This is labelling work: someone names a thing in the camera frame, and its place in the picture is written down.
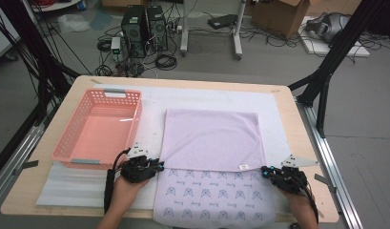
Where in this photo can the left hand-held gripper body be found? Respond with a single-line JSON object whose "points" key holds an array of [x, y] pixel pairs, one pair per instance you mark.
{"points": [[137, 171]]}

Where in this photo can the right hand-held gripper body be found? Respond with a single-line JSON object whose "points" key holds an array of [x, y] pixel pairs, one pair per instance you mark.
{"points": [[289, 181]]}

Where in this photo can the pink plastic basket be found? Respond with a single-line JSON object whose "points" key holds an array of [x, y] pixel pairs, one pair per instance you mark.
{"points": [[100, 136]]}

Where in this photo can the lilac patterned towel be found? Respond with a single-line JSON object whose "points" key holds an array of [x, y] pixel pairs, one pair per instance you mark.
{"points": [[211, 140]]}

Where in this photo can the person's left hand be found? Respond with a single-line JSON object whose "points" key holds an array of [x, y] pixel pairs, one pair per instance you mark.
{"points": [[126, 194]]}

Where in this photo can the person's right hand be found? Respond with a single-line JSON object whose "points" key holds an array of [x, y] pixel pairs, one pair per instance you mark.
{"points": [[300, 205]]}

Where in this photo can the ribbed pale grey sheet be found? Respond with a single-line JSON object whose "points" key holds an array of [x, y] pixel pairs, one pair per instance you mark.
{"points": [[75, 187]]}

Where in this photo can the white grid mat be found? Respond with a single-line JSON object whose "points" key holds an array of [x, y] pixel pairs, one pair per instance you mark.
{"points": [[215, 98]]}

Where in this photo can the small white device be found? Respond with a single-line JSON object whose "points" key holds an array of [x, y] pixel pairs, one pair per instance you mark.
{"points": [[115, 43]]}

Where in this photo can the white floor board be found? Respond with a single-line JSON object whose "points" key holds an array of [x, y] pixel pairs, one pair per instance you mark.
{"points": [[319, 49]]}

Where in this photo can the black computer tower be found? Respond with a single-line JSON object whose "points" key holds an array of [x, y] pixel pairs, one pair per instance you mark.
{"points": [[134, 31], [157, 28]]}

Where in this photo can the white power strip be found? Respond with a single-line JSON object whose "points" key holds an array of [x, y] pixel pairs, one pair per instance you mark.
{"points": [[176, 28]]}

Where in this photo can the open cardboard box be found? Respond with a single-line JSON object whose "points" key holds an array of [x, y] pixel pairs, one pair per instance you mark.
{"points": [[278, 19]]}

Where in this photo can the teal floor sheet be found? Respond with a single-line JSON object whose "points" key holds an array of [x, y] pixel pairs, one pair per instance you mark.
{"points": [[101, 19]]}

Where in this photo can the grey rounded device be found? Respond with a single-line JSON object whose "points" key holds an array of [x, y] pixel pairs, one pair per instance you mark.
{"points": [[334, 27]]}

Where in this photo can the black flat box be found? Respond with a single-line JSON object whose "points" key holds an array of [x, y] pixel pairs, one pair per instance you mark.
{"points": [[222, 21]]}

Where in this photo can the clear plastic bag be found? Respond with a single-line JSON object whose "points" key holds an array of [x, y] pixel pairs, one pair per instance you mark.
{"points": [[73, 23]]}

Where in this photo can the white round table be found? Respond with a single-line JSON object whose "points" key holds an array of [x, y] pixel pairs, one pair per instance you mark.
{"points": [[56, 6]]}

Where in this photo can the grey cabinet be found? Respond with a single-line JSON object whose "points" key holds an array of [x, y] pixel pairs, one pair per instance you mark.
{"points": [[2, 38]]}

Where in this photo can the grey metal bracket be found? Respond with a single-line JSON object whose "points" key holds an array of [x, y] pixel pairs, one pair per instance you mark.
{"points": [[27, 165], [324, 181]]}

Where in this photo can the aluminium rail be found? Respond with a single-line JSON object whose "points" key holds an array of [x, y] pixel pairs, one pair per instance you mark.
{"points": [[11, 165], [327, 156]]}

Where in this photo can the white stand frame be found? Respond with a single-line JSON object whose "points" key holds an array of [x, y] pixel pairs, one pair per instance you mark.
{"points": [[184, 31]]}

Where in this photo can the black metal frame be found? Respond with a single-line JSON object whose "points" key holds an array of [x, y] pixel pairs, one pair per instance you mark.
{"points": [[338, 47], [40, 57]]}

